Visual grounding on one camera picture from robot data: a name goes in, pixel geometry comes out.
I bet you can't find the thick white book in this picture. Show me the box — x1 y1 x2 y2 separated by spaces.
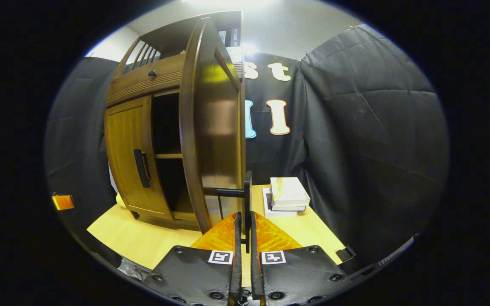
270 177 311 208

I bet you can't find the wooden ribbed drawer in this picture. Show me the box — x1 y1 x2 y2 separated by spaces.
106 53 244 108

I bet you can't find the black backdrop cloth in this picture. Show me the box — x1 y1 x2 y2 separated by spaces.
44 23 450 272

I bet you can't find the wooden double-door shoe cabinet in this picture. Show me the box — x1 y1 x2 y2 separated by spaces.
104 11 248 234

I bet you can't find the flat white book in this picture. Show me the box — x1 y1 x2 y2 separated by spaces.
262 187 301 218

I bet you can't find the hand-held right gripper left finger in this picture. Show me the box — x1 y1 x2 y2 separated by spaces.
142 212 242 306

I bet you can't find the black door handle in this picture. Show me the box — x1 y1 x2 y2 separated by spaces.
133 149 152 189
205 171 253 254

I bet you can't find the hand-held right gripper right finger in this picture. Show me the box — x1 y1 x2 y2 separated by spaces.
250 211 356 306

